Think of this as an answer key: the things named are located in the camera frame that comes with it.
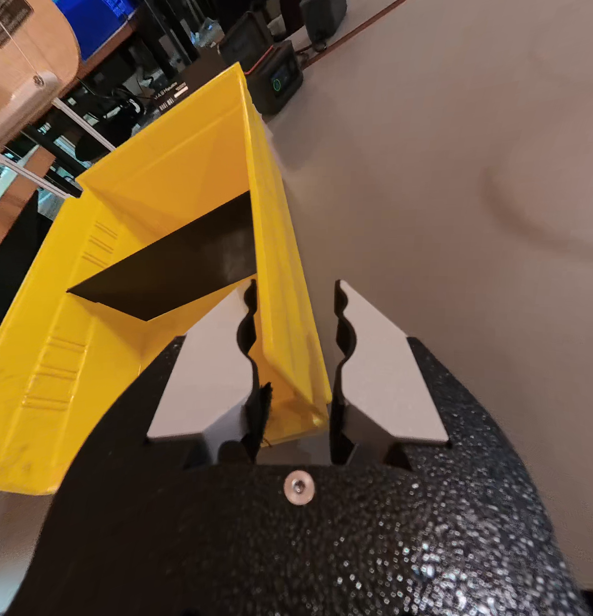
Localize yellow plastic bin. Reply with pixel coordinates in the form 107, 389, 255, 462
0, 62, 333, 496

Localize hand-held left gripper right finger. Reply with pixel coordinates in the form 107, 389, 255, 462
327, 279, 450, 465

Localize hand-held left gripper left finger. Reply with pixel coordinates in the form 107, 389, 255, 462
146, 278, 273, 464

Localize black bin divider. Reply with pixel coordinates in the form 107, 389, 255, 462
66, 190, 257, 322

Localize large blue plastic bin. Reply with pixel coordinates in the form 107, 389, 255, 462
53, 0, 139, 61

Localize black power station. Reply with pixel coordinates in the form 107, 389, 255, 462
246, 41, 305, 115

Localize black flat case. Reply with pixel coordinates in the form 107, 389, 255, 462
147, 48, 230, 117

